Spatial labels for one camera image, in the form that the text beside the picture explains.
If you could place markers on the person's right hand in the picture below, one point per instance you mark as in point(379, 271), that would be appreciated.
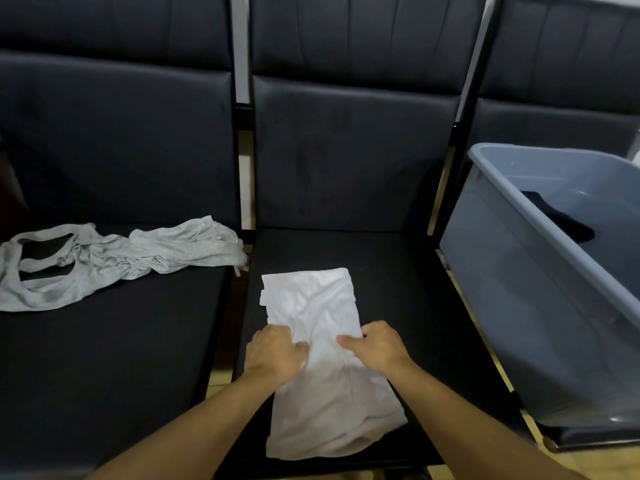
point(382, 347)

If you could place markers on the person's left hand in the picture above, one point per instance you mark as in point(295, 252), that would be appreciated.
point(272, 354)

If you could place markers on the white shirt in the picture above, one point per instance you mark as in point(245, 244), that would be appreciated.
point(320, 304)

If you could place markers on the blue-grey plastic bin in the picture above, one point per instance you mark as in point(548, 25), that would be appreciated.
point(505, 314)

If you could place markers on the grey tank top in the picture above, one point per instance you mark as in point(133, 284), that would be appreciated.
point(100, 259)

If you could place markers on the black garment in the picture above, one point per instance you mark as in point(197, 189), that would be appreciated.
point(565, 219)

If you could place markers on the person's right forearm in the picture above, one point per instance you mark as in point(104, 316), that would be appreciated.
point(475, 429)

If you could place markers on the person's left forearm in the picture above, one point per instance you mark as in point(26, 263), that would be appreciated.
point(190, 434)

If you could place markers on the black leather bench chair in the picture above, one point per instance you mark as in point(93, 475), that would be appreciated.
point(115, 134)
point(350, 154)
point(560, 49)

